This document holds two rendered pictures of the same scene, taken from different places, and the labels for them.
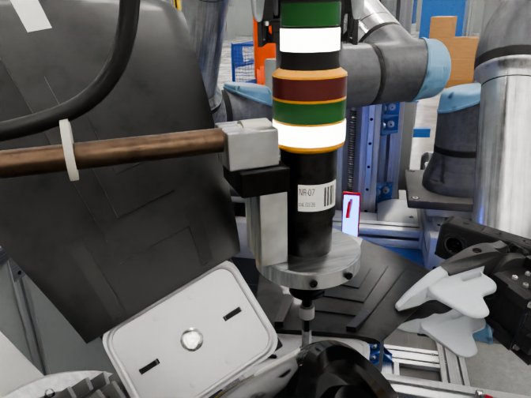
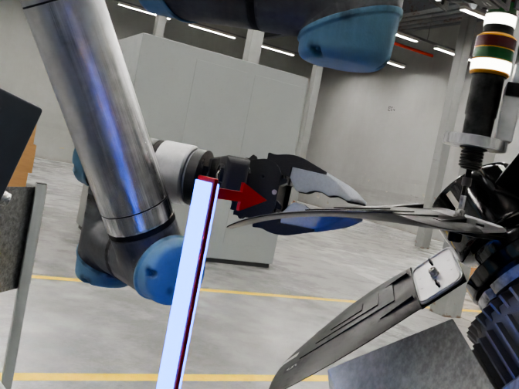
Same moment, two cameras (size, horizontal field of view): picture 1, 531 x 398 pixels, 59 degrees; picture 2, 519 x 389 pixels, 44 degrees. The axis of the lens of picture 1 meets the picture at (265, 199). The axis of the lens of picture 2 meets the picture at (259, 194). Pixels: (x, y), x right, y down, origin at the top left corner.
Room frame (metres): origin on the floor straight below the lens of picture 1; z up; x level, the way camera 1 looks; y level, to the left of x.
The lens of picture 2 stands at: (1.00, 0.21, 1.21)
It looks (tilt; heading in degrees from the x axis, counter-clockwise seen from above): 3 degrees down; 216
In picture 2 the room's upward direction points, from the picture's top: 11 degrees clockwise
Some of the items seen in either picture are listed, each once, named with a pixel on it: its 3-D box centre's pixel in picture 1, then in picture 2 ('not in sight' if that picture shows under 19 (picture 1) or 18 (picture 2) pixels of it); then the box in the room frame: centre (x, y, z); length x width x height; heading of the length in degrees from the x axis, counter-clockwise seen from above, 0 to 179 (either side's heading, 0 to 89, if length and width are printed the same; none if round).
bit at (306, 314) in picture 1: (306, 320); (465, 188); (0.28, -0.03, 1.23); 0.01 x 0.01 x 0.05
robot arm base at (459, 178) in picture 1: (458, 165); not in sight; (1.03, -0.45, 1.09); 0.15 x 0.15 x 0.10
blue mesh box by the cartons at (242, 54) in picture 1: (273, 72); not in sight; (7.75, -0.18, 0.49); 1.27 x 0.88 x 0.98; 154
